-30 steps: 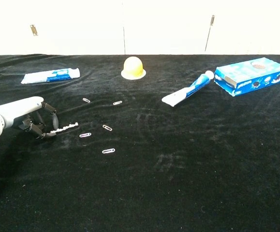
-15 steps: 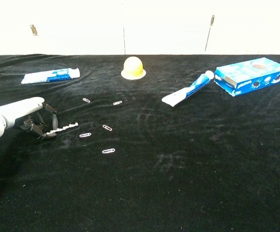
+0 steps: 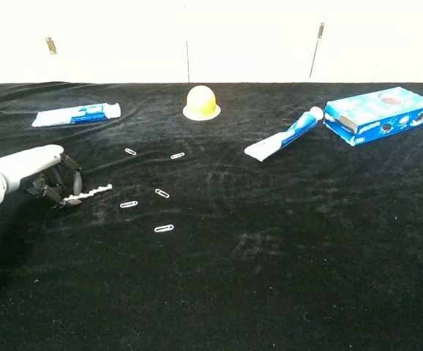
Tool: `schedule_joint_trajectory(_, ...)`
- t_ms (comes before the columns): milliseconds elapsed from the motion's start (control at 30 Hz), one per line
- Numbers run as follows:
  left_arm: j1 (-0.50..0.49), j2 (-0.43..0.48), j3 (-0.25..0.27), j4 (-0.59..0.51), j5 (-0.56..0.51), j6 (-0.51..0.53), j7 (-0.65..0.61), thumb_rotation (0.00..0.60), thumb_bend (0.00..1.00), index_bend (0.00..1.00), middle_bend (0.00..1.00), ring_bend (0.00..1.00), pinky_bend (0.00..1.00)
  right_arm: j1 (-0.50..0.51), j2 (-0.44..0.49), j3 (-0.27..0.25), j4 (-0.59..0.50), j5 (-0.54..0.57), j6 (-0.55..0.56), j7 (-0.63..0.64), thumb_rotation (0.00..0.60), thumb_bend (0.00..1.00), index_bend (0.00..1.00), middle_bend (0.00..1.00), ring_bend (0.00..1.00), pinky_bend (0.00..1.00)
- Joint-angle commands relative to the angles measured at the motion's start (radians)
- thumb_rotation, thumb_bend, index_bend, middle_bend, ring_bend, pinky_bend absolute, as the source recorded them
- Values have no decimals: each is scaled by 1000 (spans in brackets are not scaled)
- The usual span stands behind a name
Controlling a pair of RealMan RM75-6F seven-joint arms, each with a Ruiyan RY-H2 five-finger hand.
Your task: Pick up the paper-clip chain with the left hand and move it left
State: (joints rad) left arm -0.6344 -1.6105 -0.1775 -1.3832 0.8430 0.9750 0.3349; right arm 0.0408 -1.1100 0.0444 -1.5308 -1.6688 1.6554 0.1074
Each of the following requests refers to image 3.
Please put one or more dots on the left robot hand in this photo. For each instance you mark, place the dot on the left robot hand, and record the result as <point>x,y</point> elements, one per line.
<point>32,164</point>

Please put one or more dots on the white wavy bobby pin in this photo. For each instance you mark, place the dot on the white wavy bobby pin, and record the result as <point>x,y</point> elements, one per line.
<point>90,192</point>

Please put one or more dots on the blue white toothpaste tube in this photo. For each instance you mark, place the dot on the blue white toothpaste tube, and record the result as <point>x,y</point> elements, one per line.
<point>288,137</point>
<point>72,115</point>

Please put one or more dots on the metal screen hinge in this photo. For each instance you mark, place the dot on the metal screen hinge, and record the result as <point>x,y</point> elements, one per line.
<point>51,45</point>
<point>320,30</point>

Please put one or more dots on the woven folding screen panel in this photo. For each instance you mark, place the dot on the woven folding screen panel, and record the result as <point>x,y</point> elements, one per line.
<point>251,40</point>
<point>10,44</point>
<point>123,40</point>
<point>379,40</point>

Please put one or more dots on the orange jelly cup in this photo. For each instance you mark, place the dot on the orange jelly cup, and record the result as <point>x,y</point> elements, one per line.
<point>201,102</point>

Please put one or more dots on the black velvet tablecloth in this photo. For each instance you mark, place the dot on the black velvet tablecloth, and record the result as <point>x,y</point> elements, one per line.
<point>269,256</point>

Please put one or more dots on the blue cookie box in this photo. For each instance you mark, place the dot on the blue cookie box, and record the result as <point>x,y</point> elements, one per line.
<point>379,117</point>

